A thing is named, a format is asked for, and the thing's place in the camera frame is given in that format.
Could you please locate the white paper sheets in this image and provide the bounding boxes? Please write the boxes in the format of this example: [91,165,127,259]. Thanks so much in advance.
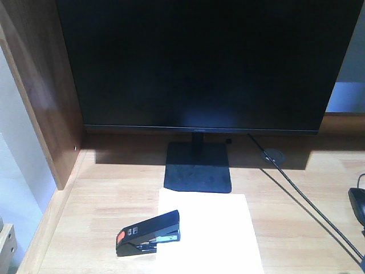
[155,188,263,273]

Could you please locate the black stapler with orange tab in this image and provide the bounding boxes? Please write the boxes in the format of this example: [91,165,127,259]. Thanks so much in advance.
[116,210,181,257]

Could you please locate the wooden desk side panel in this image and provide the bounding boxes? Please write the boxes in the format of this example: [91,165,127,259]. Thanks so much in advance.
[1,1,84,190]

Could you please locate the black computer monitor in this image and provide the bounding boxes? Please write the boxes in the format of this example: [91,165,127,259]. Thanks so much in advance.
[56,1,363,193]

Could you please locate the black monitor cable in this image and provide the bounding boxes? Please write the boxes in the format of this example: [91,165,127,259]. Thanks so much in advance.
[246,132,365,263]

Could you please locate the grey desk cable grommet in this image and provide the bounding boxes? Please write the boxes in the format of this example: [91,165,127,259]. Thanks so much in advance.
[261,148,286,165]

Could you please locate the wooden chair frame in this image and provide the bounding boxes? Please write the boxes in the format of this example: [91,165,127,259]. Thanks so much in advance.
[0,223,17,273]

